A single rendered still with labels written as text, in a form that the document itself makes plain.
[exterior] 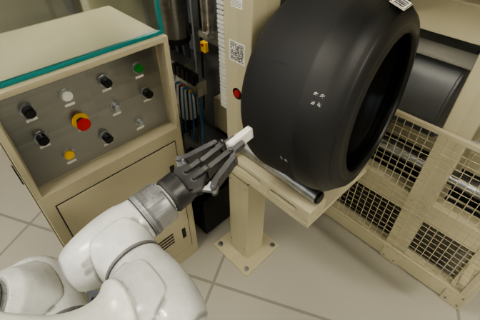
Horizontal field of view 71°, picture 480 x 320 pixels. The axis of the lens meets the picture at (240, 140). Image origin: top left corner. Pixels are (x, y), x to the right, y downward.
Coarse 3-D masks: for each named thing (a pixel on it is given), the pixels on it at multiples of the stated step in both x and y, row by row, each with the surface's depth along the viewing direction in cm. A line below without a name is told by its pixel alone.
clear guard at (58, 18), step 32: (0, 0) 77; (32, 0) 81; (64, 0) 86; (96, 0) 91; (128, 0) 97; (0, 32) 80; (32, 32) 84; (64, 32) 89; (96, 32) 95; (128, 32) 102; (160, 32) 109; (0, 64) 83; (32, 64) 88; (64, 64) 93
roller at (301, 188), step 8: (248, 152) 120; (256, 160) 118; (264, 168) 117; (272, 168) 113; (280, 176) 112; (288, 176) 110; (288, 184) 111; (296, 184) 108; (304, 192) 106; (312, 192) 105; (320, 192) 104; (312, 200) 105; (320, 200) 106
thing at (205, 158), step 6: (222, 144) 73; (210, 150) 72; (216, 150) 72; (204, 156) 71; (210, 156) 71; (216, 156) 73; (192, 162) 70; (198, 162) 69; (204, 162) 71; (186, 168) 68; (192, 168) 69
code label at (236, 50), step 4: (232, 40) 110; (232, 44) 111; (236, 44) 109; (240, 44) 108; (232, 48) 111; (236, 48) 110; (240, 48) 109; (244, 48) 107; (232, 52) 112; (236, 52) 111; (240, 52) 110; (244, 52) 108; (232, 56) 114; (236, 56) 112; (240, 56) 111; (244, 56) 109; (232, 60) 114; (236, 60) 113; (240, 60) 111; (244, 60) 110; (240, 64) 112; (244, 64) 111
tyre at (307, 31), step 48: (288, 0) 84; (336, 0) 78; (384, 0) 76; (288, 48) 77; (336, 48) 72; (384, 48) 75; (288, 96) 77; (336, 96) 72; (384, 96) 117; (288, 144) 82; (336, 144) 77
